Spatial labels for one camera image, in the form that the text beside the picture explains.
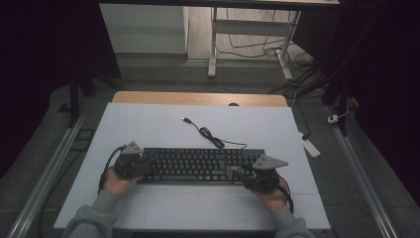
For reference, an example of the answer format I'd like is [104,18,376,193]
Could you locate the black metal stand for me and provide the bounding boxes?
[67,63,97,129]

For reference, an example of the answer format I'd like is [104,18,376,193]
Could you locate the black computer keyboard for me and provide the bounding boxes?
[138,147,266,185]

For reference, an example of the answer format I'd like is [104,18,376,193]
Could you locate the black floor plate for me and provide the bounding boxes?
[69,128,97,153]

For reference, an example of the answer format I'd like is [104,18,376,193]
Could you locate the black keyboard cable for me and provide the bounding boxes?
[180,116,248,151]

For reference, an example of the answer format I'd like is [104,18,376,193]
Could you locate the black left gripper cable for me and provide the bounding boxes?
[98,144,128,194]

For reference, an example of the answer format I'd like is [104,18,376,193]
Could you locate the dark curtain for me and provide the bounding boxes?
[291,0,420,207]
[0,0,122,179]

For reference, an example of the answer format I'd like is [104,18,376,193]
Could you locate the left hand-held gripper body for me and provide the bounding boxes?
[113,141,147,180]

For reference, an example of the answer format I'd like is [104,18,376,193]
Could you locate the aluminium rail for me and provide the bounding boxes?
[6,112,87,238]
[330,125,399,238]

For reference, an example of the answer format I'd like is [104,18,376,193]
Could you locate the person's left hand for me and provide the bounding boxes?
[103,168,143,196]

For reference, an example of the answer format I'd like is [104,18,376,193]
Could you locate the black tripod stand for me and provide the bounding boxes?
[320,62,360,137]

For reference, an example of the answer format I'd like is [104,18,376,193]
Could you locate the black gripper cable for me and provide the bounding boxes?
[276,174,295,214]
[98,144,128,194]

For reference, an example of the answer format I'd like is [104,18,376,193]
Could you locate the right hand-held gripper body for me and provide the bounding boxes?
[244,154,289,194]

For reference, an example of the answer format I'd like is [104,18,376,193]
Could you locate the white power strip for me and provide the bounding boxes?
[298,132,322,159]

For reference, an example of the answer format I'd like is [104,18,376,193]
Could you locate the white cabinet panel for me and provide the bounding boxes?
[98,3,190,55]

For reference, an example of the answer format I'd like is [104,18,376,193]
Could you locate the person's right hand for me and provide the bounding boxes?
[252,184,287,213]

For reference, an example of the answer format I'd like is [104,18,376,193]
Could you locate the wooden table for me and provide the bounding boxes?
[112,90,289,108]

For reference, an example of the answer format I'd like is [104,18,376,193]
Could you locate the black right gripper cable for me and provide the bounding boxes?
[276,174,295,214]

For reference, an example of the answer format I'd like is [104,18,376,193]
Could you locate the tangle of floor cables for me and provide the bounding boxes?
[216,8,318,95]

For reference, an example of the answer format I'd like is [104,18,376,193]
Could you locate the white metal desk frame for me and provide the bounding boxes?
[207,6,302,80]

